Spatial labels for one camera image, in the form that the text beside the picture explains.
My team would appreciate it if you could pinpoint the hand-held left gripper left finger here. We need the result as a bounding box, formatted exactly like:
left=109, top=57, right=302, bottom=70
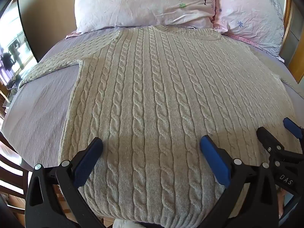
left=25, top=137, right=105, bottom=228

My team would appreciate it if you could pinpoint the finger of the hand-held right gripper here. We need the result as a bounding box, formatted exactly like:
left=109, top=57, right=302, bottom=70
left=257, top=126, right=289, bottom=163
left=283, top=117, right=304, bottom=148

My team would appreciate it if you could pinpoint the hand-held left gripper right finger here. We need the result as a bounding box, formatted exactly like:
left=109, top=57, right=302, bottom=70
left=198, top=135, right=279, bottom=228

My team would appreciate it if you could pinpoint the beige cable knit sweater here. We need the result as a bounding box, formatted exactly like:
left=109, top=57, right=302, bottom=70
left=19, top=25, right=297, bottom=227

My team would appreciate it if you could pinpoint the white cloth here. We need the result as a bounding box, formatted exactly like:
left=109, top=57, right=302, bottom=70
left=113, top=218, right=143, bottom=228

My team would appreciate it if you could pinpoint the grey bed sheet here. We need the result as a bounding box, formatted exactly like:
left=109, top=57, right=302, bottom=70
left=0, top=24, right=304, bottom=171

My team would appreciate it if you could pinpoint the dark wooden chair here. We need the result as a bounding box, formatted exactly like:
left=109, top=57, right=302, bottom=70
left=0, top=132, right=32, bottom=222

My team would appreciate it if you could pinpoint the wooden headboard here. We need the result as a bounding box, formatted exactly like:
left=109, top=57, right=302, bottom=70
left=282, top=0, right=304, bottom=84

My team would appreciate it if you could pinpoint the black framed television screen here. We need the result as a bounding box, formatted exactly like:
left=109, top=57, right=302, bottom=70
left=0, top=0, right=40, bottom=91

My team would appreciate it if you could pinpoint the large pink floral pillow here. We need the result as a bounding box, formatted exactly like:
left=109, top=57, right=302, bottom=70
left=74, top=0, right=218, bottom=34

